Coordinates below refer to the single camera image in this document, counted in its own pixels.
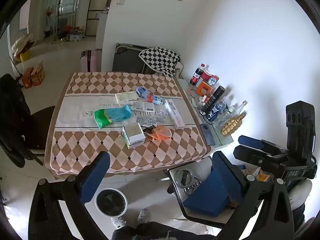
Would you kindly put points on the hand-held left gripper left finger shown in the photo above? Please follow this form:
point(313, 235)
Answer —
point(95, 177)

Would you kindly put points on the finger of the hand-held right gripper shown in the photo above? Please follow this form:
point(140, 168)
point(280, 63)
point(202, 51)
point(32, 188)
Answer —
point(257, 158)
point(252, 143)

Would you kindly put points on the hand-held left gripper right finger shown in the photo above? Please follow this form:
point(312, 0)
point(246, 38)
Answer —
point(226, 177)

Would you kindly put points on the white round trash bin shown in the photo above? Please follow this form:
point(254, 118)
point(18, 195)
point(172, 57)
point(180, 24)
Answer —
point(111, 202)

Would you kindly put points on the white cardboard medicine box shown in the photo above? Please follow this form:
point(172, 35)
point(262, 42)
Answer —
point(133, 132)

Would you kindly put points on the green and blue plastic bag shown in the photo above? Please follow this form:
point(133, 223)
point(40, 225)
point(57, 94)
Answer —
point(112, 116)

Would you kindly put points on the silver blister pack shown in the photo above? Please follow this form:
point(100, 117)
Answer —
point(163, 116)
point(148, 123)

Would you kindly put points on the orange plastic wrapper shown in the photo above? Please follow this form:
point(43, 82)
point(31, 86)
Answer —
point(160, 132)

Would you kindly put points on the long white pink-printed box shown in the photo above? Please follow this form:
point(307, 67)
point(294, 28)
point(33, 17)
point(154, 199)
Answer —
point(173, 113)

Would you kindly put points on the white printed box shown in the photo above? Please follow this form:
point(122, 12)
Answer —
point(141, 106)

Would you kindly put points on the cream paper box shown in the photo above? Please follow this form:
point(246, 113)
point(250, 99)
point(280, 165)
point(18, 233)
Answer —
point(126, 96)

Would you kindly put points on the small red packet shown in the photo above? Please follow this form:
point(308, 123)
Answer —
point(150, 98)

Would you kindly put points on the blue and white packet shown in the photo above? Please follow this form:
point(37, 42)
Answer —
point(143, 91)

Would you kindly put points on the gold grenade-shaped bottle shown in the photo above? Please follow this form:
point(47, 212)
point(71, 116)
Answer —
point(231, 127)

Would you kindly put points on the blue foam cushion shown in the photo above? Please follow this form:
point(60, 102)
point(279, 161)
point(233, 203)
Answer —
point(205, 197)

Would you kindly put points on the glass side table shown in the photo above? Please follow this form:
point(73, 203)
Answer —
point(221, 138)

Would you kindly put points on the brown checkered tablecloth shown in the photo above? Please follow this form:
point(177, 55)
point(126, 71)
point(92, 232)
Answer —
point(87, 140)

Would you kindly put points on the clear glass bottle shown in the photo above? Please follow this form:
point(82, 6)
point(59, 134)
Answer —
point(232, 110)

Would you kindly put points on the metal weight plates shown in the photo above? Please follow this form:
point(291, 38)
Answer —
point(185, 177)

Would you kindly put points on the dark smartphone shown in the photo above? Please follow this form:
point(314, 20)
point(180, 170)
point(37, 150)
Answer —
point(207, 135)

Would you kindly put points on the blue label water bottle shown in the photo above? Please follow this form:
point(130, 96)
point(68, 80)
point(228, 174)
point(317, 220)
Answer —
point(215, 111)

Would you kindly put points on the black framed chair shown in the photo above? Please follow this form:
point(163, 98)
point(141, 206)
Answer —
point(200, 219)

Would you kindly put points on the person's left grey slipper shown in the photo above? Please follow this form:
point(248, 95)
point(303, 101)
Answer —
point(118, 221)

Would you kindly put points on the person's grey slipper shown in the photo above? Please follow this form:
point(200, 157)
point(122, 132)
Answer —
point(144, 215)
point(118, 221)

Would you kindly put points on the black spray can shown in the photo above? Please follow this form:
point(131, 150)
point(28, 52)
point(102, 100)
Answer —
point(212, 100)

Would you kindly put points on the person's right grey slipper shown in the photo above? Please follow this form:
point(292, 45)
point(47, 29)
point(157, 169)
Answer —
point(144, 215)

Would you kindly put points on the person's left leg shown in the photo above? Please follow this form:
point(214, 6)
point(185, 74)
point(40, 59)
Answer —
point(122, 234)

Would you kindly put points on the person's leg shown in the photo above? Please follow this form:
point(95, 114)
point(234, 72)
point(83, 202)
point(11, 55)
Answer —
point(165, 231)
point(122, 234)

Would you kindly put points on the wooden chair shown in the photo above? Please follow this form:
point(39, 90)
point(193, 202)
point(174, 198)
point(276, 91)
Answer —
point(41, 127)

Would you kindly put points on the orange cardboard box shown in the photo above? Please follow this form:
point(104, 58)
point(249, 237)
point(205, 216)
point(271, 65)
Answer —
point(203, 88)

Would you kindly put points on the person's right leg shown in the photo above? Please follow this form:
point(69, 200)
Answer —
point(165, 231)

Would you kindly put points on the red lidded jar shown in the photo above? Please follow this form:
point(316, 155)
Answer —
point(207, 75)

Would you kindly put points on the cola bottle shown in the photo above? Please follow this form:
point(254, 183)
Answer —
point(196, 76)

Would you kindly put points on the black jacket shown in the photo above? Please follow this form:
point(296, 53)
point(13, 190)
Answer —
point(12, 117)

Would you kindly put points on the pink suitcase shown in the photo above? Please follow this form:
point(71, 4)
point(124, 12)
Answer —
point(91, 61)

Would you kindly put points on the orange printed carton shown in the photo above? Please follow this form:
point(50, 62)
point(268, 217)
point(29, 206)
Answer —
point(38, 73)
point(27, 78)

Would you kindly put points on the dark folding cot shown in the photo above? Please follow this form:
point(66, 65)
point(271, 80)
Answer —
point(127, 60)

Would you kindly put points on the black white checkered cloth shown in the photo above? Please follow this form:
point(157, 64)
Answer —
point(160, 58)

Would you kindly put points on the yellow bin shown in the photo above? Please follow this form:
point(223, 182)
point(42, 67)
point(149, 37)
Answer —
point(25, 56)

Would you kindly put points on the white refrigerator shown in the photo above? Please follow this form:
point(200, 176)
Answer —
point(101, 32)

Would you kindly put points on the pile of cardboard boxes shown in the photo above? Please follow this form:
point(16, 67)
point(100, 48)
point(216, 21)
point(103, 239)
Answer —
point(72, 33)

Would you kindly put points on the white bedding pile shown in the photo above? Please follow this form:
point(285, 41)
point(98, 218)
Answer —
point(22, 43)

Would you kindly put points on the coat rack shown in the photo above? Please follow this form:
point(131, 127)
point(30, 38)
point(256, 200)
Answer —
point(57, 17)

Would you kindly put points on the wall switch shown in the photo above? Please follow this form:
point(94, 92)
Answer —
point(121, 1)

